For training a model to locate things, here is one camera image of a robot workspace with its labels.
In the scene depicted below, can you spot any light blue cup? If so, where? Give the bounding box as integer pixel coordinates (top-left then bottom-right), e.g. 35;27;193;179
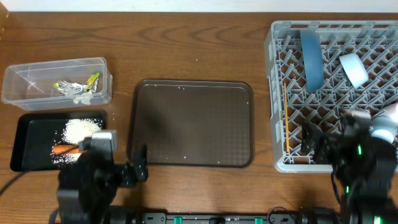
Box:
370;116;397;144

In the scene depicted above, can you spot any pink white cup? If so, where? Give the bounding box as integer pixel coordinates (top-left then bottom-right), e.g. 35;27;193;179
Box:
383;103;398;123

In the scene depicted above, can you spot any orange carrot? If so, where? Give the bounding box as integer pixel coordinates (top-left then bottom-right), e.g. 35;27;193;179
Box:
52;145;85;154

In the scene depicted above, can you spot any light blue bowl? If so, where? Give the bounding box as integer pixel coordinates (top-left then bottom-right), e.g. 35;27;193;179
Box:
339;53;369;89

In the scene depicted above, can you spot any white tissue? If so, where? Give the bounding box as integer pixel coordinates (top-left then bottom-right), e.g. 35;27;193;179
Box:
73;92;93;105

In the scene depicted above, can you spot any blue plate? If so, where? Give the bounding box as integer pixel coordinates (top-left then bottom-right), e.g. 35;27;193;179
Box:
300;29;324;93

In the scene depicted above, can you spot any green yellow snack wrapper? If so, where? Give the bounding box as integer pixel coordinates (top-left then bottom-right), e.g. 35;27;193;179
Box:
83;73;100;92

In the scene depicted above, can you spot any silver foil wrapper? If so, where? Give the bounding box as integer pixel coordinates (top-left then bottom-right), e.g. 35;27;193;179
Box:
53;81;84;96

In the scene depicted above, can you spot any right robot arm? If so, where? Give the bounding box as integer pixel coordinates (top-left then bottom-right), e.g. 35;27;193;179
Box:
299;123;397;223

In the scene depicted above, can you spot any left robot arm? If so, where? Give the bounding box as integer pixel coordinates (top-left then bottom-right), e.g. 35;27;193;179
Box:
49;145;149;224

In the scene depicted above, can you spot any grey dishwasher rack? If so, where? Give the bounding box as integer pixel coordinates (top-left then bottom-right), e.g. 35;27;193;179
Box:
264;21;397;173

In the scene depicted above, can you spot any dark brown serving tray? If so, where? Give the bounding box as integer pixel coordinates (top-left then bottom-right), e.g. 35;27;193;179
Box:
126;80;254;169

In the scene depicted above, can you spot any pile of white rice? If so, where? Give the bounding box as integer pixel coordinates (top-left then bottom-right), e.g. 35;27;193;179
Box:
50;118;103;167

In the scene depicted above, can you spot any black plastic tray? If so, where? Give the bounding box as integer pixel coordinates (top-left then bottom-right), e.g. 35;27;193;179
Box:
10;111;106;172

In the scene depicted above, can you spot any clear plastic bin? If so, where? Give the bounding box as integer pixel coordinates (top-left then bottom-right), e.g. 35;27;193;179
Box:
1;57;113;111

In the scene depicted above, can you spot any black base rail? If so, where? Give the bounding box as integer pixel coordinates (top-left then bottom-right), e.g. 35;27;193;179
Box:
107;207;343;224

